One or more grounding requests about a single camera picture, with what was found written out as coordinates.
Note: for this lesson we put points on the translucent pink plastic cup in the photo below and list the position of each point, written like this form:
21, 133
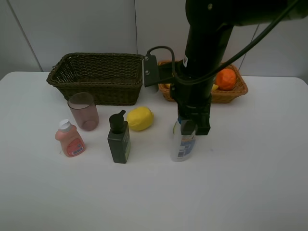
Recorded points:
84, 111

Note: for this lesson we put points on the dark green pump bottle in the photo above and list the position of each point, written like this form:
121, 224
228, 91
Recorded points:
119, 138

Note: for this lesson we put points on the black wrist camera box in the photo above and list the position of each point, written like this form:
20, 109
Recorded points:
150, 73

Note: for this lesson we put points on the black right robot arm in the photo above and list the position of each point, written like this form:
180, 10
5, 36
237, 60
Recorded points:
211, 24

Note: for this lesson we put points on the white bottle blue cap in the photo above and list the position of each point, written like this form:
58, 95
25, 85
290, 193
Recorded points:
182, 146

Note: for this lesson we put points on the pink bottle white cap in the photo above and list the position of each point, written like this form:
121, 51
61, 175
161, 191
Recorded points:
71, 142

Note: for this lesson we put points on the orange wicker basket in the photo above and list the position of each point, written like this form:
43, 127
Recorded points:
218, 96

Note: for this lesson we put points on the dark brown wicker basket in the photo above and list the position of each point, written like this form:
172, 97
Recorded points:
111, 78

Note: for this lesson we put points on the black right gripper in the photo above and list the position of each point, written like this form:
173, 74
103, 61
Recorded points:
193, 98

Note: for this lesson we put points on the yellow lemon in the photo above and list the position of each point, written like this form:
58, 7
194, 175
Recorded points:
140, 118

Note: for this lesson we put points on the orange tangerine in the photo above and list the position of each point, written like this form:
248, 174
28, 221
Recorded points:
226, 79

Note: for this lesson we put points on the yellow banana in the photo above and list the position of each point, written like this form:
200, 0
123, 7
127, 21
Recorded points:
214, 87

